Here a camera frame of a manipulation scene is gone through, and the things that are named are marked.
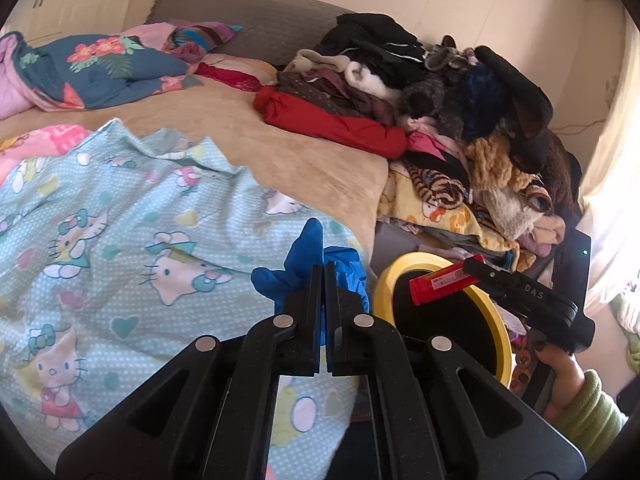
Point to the blue glove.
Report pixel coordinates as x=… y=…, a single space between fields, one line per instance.
x=300 y=255

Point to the red lace cloth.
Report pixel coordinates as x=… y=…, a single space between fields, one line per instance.
x=230 y=77

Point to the black jacket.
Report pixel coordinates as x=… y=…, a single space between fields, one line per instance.
x=375 y=30

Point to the striped colourful pillow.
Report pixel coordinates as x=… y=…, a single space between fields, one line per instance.
x=200 y=37

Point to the dark blue fuzzy garment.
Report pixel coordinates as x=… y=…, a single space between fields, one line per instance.
x=485 y=95

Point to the pink cartoon blanket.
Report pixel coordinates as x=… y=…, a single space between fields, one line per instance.
x=45 y=140

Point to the tan fuzzy garment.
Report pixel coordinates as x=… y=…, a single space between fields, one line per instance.
x=490 y=165

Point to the black fuzzy garment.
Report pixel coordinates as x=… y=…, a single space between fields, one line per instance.
x=525 y=95

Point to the person's right forearm green sleeve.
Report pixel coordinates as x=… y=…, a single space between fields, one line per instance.
x=595 y=410

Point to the teal pink floral quilt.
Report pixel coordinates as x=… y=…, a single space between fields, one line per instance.
x=100 y=70

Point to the white fleece garment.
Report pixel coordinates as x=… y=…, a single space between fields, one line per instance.
x=370 y=80

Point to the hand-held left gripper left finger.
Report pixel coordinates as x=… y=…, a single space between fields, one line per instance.
x=307 y=320

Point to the grey fleece slipper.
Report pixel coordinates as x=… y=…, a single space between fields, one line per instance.
x=440 y=57

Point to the light blue cartoon cat sheet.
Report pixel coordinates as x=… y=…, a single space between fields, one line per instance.
x=125 y=210

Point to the brown plush blanket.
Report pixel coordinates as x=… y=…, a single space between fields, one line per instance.
x=560 y=170

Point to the yellow cartoon blanket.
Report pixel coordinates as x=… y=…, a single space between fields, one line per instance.
x=450 y=222

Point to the beige garment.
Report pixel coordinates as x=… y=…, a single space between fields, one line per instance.
x=315 y=60

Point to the yellow rimmed black bin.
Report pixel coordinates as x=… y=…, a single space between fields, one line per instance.
x=450 y=330

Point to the dark dotted garment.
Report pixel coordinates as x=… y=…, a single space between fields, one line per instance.
x=320 y=92

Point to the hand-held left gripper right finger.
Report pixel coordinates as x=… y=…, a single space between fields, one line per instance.
x=340 y=330

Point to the light green cloth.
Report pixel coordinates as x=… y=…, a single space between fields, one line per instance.
x=627 y=320

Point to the cream curtain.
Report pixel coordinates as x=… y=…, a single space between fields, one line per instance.
x=615 y=160

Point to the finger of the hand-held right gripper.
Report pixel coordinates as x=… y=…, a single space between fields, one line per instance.
x=492 y=275

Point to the red box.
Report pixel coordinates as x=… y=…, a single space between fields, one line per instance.
x=440 y=285

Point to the grey speckled garment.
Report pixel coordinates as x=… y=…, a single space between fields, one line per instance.
x=425 y=95

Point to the person's right hand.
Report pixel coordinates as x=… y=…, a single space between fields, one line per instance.
x=560 y=375

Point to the grey pillow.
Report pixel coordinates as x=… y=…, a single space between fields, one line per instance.
x=260 y=20

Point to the cream plush cloth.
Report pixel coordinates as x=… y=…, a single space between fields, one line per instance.
x=505 y=210

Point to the brown striped garment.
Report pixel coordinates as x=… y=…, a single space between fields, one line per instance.
x=445 y=192

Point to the pink garment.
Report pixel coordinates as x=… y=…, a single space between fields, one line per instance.
x=430 y=145

